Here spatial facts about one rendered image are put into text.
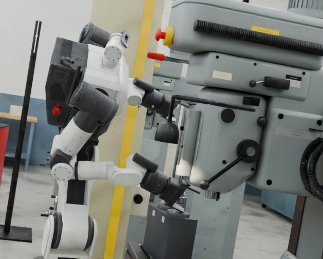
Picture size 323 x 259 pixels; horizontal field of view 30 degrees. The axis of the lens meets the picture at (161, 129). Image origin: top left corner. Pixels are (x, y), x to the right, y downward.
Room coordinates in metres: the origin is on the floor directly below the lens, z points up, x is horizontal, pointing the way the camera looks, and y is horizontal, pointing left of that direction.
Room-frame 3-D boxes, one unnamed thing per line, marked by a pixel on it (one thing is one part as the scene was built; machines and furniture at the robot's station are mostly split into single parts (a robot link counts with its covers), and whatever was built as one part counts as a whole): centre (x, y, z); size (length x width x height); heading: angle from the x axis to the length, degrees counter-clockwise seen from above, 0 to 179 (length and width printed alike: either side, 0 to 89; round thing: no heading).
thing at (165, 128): (1.78, -0.02, 1.47); 0.07 x 0.07 x 0.06
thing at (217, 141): (1.89, -0.20, 1.47); 0.21 x 0.19 x 0.32; 13
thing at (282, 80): (1.78, -0.29, 1.66); 0.12 x 0.04 x 0.04; 103
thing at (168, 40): (1.84, 0.03, 1.76); 0.06 x 0.02 x 0.06; 13
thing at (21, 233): (5.80, 1.34, 1.06); 0.50 x 0.50 x 2.11; 13
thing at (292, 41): (1.76, -0.26, 1.79); 0.45 x 0.04 x 0.04; 103
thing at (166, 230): (2.35, -0.10, 1.04); 0.22 x 0.12 x 0.20; 23
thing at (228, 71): (1.90, -0.24, 1.68); 0.34 x 0.24 x 0.10; 103
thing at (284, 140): (1.94, -0.39, 1.47); 0.24 x 0.19 x 0.26; 13
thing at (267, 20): (1.90, -0.21, 1.81); 0.47 x 0.26 x 0.16; 103
